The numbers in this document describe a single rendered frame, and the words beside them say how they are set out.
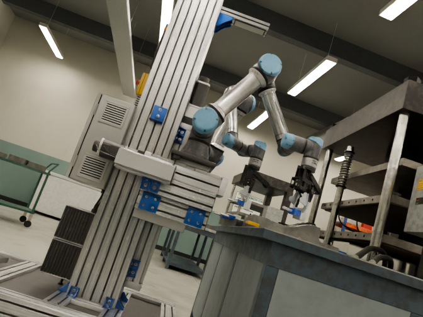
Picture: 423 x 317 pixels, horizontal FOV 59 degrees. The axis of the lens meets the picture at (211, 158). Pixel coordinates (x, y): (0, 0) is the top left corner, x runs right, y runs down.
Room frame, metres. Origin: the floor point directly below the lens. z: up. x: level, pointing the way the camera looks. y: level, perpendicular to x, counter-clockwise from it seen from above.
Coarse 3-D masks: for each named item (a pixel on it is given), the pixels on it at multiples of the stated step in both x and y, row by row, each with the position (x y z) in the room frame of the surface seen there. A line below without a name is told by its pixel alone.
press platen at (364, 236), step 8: (320, 232) 3.17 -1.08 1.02; (336, 232) 2.86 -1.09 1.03; (344, 232) 2.72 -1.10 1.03; (352, 232) 2.59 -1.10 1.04; (360, 232) 2.49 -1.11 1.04; (368, 240) 2.38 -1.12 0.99; (384, 240) 2.22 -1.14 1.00; (392, 240) 2.23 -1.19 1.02; (400, 240) 2.23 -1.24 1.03; (408, 248) 2.23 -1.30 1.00; (416, 248) 2.23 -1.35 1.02
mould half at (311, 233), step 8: (248, 216) 2.17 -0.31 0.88; (256, 216) 2.02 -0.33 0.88; (264, 224) 2.02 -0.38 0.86; (272, 224) 2.02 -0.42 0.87; (280, 224) 2.02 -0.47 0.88; (280, 232) 2.02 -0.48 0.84; (288, 232) 2.03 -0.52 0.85; (296, 232) 2.03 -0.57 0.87; (304, 232) 2.03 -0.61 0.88; (312, 232) 2.03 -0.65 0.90; (312, 240) 2.03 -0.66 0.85; (336, 248) 2.04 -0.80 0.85
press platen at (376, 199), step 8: (344, 200) 2.86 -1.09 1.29; (352, 200) 2.72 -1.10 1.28; (360, 200) 2.60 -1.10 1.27; (368, 200) 2.48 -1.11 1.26; (376, 200) 2.37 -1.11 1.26; (392, 200) 2.22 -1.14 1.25; (400, 200) 2.22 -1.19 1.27; (408, 200) 2.23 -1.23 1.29; (328, 208) 3.18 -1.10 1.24; (408, 208) 2.24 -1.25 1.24
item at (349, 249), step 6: (336, 246) 2.78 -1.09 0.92; (342, 246) 2.67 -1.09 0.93; (348, 246) 2.59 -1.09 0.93; (354, 246) 2.59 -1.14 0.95; (360, 246) 2.59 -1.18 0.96; (348, 252) 2.59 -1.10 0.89; (354, 252) 2.59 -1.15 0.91; (396, 258) 2.60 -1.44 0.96; (378, 264) 2.60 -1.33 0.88; (396, 264) 2.60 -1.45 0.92; (402, 264) 2.60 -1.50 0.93; (408, 264) 2.60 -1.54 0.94; (414, 264) 2.60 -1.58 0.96; (396, 270) 2.60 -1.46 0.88; (402, 270) 2.60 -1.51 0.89; (408, 270) 2.60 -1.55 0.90; (414, 270) 2.60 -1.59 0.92
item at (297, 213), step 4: (284, 208) 1.68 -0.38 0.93; (288, 208) 1.69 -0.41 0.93; (292, 208) 1.70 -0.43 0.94; (296, 208) 1.74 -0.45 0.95; (300, 208) 1.72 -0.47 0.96; (288, 212) 1.72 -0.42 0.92; (292, 212) 1.70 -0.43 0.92; (296, 212) 1.70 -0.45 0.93; (300, 212) 1.71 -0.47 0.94; (296, 216) 1.72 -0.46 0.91; (300, 216) 1.71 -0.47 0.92; (304, 216) 1.72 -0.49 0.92; (300, 220) 1.74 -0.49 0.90; (304, 220) 1.72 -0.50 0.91
